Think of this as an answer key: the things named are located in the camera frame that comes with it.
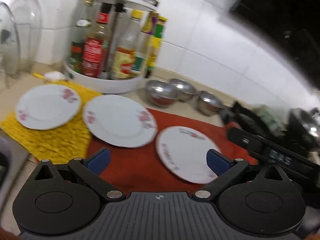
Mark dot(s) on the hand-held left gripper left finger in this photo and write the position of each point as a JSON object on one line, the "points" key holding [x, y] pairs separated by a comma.
{"points": [[100, 158]]}

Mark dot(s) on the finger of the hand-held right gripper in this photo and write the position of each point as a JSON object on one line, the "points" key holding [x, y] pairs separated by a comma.
{"points": [[227, 116]]}

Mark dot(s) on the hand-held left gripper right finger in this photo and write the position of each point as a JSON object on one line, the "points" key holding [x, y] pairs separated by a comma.
{"points": [[217, 162]]}

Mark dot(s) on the stainless steel bowl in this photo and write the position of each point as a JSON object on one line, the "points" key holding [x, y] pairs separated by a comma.
{"points": [[183, 87], [210, 103], [161, 92]]}

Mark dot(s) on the white floral plate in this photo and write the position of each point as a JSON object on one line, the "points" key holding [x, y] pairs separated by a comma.
{"points": [[117, 121], [185, 152], [47, 106]]}

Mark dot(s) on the red cloth mat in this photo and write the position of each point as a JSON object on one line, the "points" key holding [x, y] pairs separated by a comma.
{"points": [[140, 165]]}

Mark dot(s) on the yellow woven mat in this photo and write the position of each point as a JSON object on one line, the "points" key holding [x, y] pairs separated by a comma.
{"points": [[57, 142]]}

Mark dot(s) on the white two-tier condiment rack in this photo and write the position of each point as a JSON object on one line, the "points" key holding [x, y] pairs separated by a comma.
{"points": [[117, 86]]}

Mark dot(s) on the white round lid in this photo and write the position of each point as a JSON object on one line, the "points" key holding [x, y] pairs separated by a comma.
{"points": [[53, 76]]}

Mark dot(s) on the clear bottle with yellow cap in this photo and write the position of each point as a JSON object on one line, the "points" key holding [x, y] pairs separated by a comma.
{"points": [[125, 60]]}

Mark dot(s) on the small yellow object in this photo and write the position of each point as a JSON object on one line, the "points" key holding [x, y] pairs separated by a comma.
{"points": [[38, 75]]}

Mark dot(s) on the bottle with green yellow label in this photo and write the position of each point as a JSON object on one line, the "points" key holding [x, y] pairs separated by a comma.
{"points": [[158, 36]]}

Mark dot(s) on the clear bottle with red label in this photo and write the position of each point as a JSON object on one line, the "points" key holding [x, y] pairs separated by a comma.
{"points": [[96, 52]]}

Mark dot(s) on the dark bottle with white cap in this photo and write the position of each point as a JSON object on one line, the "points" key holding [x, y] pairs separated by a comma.
{"points": [[78, 47]]}

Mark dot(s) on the bottle with purple yellow label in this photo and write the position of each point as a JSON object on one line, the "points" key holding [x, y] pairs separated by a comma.
{"points": [[150, 23]]}

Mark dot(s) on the black range hood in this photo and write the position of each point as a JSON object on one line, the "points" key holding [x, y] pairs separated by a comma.
{"points": [[280, 7]]}

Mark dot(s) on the thin bottle with black cap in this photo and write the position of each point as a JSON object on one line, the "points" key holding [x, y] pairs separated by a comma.
{"points": [[120, 17]]}

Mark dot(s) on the bottle with gold cap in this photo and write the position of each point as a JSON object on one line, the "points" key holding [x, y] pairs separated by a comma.
{"points": [[88, 2]]}

